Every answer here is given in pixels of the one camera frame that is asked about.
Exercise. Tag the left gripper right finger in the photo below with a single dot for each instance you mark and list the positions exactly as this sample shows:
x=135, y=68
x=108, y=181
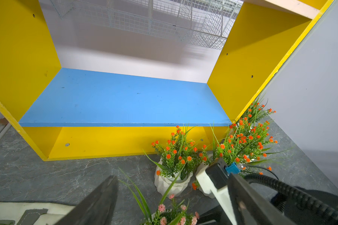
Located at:
x=247, y=207

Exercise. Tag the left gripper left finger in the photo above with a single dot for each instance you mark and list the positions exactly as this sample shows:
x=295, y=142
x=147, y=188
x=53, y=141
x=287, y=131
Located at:
x=97, y=208

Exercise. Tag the orange flower pot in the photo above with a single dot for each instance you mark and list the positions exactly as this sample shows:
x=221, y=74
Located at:
x=245, y=146
x=180, y=156
x=256, y=111

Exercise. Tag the pink flower pot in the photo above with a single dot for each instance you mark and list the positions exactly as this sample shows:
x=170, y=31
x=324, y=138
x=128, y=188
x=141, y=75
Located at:
x=168, y=212

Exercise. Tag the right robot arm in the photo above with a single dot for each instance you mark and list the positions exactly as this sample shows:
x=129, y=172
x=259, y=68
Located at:
x=298, y=205

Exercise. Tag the yellow rack with shelves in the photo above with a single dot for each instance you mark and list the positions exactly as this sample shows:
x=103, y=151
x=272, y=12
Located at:
x=67, y=113

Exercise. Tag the white wire basket rear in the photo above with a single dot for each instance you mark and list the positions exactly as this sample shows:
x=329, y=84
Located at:
x=200, y=23

